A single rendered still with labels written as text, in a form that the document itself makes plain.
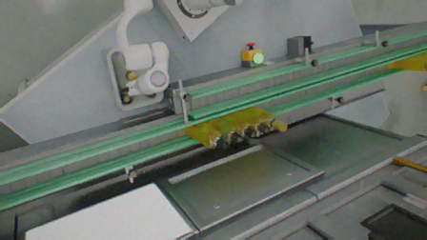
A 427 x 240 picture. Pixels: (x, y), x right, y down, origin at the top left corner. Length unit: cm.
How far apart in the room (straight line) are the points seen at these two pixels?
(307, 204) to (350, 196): 14
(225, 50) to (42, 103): 76
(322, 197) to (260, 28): 84
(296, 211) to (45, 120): 90
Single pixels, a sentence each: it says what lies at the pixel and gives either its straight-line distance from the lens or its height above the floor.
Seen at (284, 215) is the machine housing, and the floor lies 139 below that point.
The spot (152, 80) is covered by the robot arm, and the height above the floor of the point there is 108.
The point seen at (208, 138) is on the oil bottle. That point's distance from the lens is 109.
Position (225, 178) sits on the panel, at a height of 113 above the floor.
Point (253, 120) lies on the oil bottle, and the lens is 117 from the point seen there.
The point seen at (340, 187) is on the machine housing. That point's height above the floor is 139.
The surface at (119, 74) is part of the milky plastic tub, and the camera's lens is 126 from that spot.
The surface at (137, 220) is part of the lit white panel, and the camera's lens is 101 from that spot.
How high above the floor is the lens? 198
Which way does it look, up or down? 57 degrees down
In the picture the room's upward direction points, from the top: 117 degrees clockwise
